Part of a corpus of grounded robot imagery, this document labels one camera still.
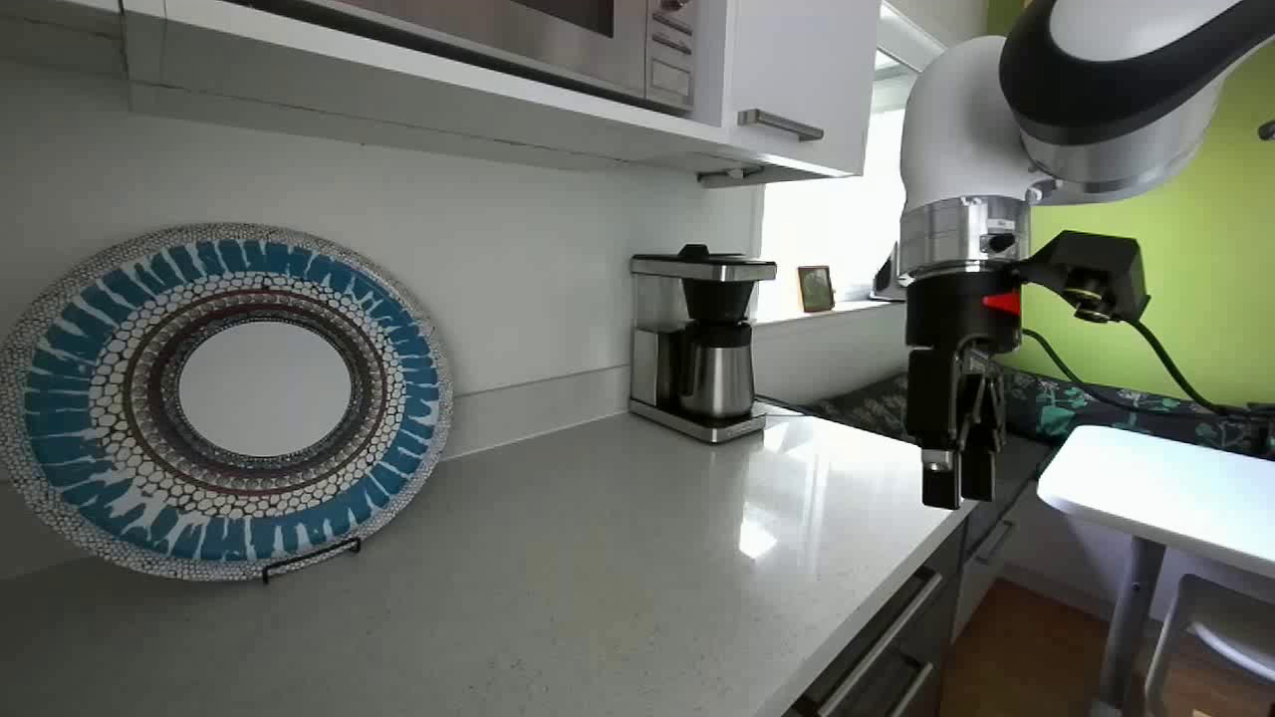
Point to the white wall cabinet body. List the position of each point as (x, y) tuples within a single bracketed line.
[(400, 102)]

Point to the stainless steel microwave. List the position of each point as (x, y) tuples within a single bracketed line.
[(530, 34)]

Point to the blue white decorative plate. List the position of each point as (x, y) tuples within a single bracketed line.
[(80, 414)]

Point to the white chair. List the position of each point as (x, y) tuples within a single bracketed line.
[(1215, 653)]

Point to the small picture frame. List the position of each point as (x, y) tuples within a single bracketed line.
[(814, 289)]

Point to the dark patterned cushion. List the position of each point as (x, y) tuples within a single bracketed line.
[(870, 403)]

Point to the green patterned bench cushion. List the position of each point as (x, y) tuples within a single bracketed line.
[(1139, 418)]

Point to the grey wall hook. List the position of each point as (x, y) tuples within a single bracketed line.
[(1270, 128)]

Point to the steel coffee carafe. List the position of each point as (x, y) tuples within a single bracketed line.
[(714, 381)]

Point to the dark drawer cabinet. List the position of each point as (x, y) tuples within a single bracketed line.
[(903, 639)]

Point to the white dining table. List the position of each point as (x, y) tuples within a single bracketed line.
[(1169, 483)]

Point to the white cabinet door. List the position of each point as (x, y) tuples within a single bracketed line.
[(799, 63)]

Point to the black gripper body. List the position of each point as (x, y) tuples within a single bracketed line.
[(936, 346)]

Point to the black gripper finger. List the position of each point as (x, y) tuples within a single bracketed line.
[(983, 454), (940, 481)]

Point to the black silver coffee maker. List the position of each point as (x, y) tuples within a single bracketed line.
[(704, 273)]

